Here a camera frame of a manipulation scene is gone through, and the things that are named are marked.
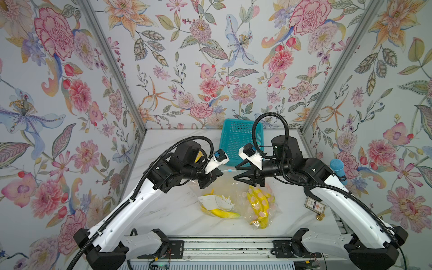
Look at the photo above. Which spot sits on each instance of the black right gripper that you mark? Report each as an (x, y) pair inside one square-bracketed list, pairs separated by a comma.
[(256, 177)]

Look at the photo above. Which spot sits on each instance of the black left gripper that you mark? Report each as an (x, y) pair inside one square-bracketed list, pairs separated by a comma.
[(211, 176)]

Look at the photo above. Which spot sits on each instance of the yellow banana bunch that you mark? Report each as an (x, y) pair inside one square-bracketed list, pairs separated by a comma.
[(218, 205)]

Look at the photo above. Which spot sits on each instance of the clear zip-top bag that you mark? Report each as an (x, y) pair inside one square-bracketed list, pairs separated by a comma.
[(224, 185)]

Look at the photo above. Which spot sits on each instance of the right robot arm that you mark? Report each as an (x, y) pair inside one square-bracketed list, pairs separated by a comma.
[(372, 243)]

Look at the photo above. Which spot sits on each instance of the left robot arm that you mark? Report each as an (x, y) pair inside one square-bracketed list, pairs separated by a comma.
[(106, 245)]

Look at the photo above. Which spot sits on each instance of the pink dotted zip bag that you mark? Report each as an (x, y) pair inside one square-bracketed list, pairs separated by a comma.
[(241, 204)]

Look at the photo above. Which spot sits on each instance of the banana bunch in dotted bag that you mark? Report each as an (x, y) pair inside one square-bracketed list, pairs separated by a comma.
[(261, 206)]

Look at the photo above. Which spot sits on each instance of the teal plastic basket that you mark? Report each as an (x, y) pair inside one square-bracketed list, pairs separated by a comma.
[(235, 134)]

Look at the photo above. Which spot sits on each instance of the small printed card box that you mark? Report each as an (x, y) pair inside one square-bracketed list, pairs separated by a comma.
[(317, 207)]

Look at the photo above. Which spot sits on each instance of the blue microphone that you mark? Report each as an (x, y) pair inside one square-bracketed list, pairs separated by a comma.
[(337, 166)]

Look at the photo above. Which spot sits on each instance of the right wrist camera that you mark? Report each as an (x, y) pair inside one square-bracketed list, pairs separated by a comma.
[(248, 152)]

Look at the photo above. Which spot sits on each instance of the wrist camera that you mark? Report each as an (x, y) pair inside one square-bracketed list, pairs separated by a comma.
[(248, 152), (219, 158)]

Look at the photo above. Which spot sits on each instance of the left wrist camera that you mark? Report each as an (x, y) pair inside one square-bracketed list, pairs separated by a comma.
[(219, 158)]

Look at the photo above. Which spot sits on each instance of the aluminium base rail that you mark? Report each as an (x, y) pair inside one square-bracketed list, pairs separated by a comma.
[(238, 253)]

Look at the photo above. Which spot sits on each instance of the aluminium corner post left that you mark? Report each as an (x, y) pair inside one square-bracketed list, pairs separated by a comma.
[(91, 18)]

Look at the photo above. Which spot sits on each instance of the aluminium corner post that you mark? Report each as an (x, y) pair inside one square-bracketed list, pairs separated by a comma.
[(91, 18), (358, 33)]

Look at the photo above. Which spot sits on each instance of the aluminium corner post right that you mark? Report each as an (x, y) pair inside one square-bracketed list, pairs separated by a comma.
[(358, 33)]

